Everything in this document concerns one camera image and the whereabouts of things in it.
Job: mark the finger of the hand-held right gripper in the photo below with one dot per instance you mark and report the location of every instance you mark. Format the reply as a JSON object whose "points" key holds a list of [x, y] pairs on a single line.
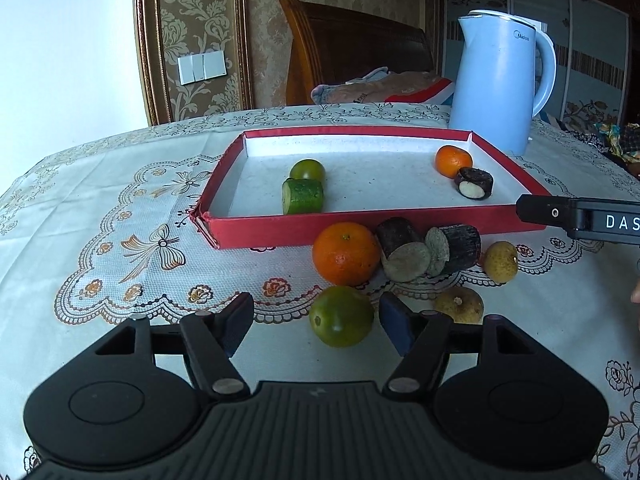
{"points": [[537, 210]]}

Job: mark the large orange tangerine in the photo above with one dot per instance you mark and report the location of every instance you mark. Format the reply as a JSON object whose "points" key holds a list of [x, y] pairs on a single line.
{"points": [[345, 255]]}

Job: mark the green tangerine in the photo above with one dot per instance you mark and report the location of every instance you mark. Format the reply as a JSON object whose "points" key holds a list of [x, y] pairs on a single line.
{"points": [[340, 317], [307, 170]]}

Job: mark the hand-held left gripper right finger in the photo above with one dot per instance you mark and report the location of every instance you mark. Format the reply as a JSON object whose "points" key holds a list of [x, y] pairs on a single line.
{"points": [[397, 322]]}

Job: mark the white wall switch panel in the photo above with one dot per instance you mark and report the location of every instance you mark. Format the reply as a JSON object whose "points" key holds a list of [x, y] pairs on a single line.
{"points": [[200, 67]]}

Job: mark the folded cloth on chair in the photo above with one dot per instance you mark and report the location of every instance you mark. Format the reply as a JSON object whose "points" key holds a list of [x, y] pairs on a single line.
{"points": [[400, 87]]}

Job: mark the wardrobe with sliding doors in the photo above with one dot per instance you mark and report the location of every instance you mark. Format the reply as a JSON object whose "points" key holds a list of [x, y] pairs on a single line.
{"points": [[590, 35]]}

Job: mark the short dark sugarcane piece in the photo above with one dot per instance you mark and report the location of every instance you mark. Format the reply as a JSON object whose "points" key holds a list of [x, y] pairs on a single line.
{"points": [[475, 177]]}

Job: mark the person's right hand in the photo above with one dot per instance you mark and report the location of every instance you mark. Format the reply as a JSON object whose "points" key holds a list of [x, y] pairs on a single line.
{"points": [[636, 292]]}

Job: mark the small orange tangerine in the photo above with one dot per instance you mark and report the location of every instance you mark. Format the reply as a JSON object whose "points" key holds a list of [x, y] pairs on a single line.
{"points": [[451, 160]]}

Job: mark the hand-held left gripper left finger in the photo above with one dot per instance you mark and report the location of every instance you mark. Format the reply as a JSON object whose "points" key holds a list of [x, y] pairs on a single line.
{"points": [[239, 325]]}

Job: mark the colourful floral cloth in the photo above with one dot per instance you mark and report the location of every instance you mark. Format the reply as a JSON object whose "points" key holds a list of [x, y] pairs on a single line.
{"points": [[620, 140]]}

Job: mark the gold wall panel frame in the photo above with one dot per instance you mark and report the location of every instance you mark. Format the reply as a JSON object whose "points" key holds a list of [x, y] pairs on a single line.
{"points": [[147, 60]]}

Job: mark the green cucumber piece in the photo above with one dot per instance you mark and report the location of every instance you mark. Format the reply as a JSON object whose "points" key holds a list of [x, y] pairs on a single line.
{"points": [[305, 197]]}

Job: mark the light blue electric kettle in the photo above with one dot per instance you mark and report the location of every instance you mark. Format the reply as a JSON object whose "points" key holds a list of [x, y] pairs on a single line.
{"points": [[495, 85]]}

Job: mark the shallow red cardboard box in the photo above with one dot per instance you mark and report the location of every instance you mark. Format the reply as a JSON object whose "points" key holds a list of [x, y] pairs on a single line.
{"points": [[380, 180]]}

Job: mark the small yellow round fruit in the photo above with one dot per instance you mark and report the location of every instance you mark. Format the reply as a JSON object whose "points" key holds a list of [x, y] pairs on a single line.
{"points": [[457, 305], [500, 262]]}

